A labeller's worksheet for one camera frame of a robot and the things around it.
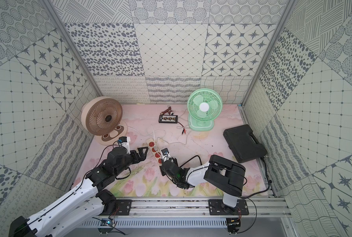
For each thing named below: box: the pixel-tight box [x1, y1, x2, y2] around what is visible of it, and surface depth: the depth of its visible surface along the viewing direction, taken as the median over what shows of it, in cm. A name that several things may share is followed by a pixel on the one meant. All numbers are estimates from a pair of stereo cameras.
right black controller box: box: [225, 217, 241, 234], surface depth 73 cm
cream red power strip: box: [145, 137, 164, 167], surface depth 95 cm
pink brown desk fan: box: [81, 95, 129, 146], surface depth 82 cm
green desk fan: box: [187, 87, 223, 132], surface depth 90 cm
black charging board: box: [158, 114, 178, 124], surface depth 113 cm
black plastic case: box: [222, 124, 268, 163], surface depth 95 cm
